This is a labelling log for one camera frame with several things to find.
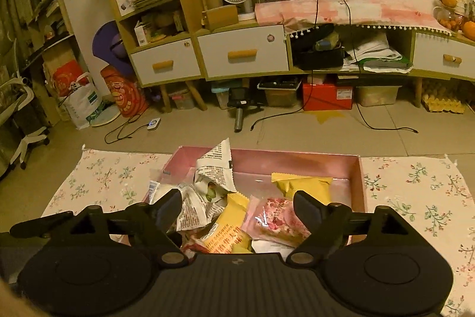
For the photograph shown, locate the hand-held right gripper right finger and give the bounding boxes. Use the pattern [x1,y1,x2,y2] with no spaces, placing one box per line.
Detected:
[285,190,411,266]

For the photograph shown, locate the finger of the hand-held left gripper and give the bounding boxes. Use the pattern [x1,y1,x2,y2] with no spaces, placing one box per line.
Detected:
[10,212,75,238]

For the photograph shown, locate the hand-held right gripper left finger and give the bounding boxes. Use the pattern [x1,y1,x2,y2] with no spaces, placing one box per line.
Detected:
[68,188,189,269]

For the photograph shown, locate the yellow snack packet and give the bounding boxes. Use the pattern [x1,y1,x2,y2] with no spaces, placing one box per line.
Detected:
[270,172,333,209]

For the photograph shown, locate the white blue snack packet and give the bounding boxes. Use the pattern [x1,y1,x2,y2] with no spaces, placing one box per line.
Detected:
[148,179,168,205]

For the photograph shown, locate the newsprint snack packet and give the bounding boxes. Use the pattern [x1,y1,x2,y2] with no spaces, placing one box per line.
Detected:
[176,182,228,233]
[194,139,239,214]

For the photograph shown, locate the pink snack packet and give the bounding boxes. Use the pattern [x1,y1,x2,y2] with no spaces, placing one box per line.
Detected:
[240,195,311,248]

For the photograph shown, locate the red snack packet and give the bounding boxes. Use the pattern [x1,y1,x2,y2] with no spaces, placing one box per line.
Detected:
[180,238,209,255]

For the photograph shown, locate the pink cardboard box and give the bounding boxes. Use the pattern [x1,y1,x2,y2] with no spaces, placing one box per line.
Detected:
[142,145,369,254]

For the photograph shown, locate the plain white snack packet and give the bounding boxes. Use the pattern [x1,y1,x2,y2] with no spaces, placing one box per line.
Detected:
[251,238,295,255]

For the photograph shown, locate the orange sandwich snack packet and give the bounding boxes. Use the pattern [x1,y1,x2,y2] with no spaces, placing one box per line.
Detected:
[191,192,251,255]

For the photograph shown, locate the floral cloth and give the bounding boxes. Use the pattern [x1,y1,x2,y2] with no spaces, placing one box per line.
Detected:
[40,144,473,317]

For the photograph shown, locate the white office chair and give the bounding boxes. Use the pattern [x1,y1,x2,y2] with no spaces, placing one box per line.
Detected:
[0,75,51,170]

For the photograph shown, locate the small clear bin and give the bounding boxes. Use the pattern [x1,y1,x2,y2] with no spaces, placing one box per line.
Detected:
[170,88,196,111]

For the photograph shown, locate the white round scale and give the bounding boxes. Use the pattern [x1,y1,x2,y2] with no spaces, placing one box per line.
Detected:
[90,105,122,128]

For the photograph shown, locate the red storage box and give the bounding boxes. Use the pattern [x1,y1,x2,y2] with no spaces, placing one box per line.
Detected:
[302,74,354,112]

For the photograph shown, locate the clear bin with dark lid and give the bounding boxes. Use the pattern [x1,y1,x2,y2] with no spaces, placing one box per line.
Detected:
[257,77,302,108]

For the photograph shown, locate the clear bin with teal lid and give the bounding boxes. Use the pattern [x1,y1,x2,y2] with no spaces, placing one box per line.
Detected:
[211,81,231,110]

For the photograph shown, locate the orange printed bag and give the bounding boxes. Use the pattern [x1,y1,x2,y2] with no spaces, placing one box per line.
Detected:
[99,64,150,119]

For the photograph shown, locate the white sack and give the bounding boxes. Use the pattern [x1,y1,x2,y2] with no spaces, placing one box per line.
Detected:
[58,72,103,131]

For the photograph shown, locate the red printed bag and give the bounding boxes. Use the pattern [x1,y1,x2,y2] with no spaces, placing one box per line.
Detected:
[51,60,90,99]

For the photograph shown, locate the black case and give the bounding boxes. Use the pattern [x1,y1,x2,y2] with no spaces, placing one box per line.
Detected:
[290,23,346,71]

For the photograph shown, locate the wooden shelf cabinet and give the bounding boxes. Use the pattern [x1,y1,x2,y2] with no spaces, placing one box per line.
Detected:
[107,0,203,88]

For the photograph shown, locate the wooden drawer cabinet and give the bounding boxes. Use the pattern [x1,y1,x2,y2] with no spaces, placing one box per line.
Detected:
[193,23,295,81]

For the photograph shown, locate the pile of papers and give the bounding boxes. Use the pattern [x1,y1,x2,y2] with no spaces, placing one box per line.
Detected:
[342,32,415,75]

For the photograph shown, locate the egg tray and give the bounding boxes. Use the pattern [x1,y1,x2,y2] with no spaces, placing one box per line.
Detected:
[422,84,467,115]

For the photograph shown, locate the cluttered storage rack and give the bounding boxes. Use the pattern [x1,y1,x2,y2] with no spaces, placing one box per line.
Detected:
[21,0,83,125]

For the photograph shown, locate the small wooden box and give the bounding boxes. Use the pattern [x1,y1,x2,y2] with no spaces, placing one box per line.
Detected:
[202,4,239,31]

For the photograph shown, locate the long wooden sideboard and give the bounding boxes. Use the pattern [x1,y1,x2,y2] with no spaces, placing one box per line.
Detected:
[284,22,475,109]

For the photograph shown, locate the pink table runner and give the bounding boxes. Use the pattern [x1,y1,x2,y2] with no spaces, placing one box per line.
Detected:
[254,0,475,42]

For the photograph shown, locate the black camera gimbal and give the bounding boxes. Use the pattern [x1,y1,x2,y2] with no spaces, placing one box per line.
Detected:
[227,87,265,134]

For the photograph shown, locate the black power cable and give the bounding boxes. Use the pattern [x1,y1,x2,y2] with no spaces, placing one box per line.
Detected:
[251,0,322,131]
[333,0,419,134]

